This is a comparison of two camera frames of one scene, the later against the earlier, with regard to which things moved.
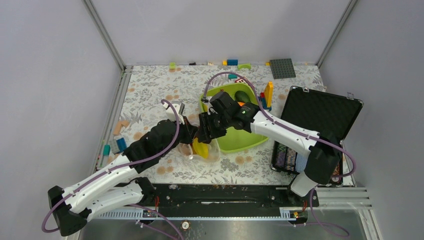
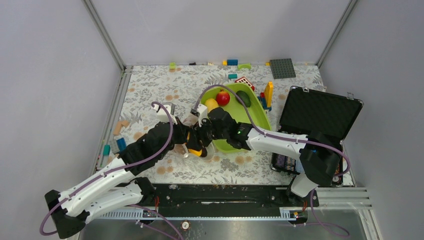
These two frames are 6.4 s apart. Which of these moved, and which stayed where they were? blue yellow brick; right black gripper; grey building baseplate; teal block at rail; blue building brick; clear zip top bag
Moved: clear zip top bag; right black gripper
Stayed: blue building brick; blue yellow brick; teal block at rail; grey building baseplate
